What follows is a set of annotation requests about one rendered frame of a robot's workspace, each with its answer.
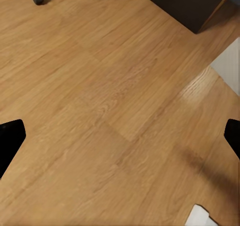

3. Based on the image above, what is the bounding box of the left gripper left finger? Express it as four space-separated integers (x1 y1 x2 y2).
0 119 26 179

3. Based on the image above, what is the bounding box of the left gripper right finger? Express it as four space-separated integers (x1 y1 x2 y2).
224 119 240 159

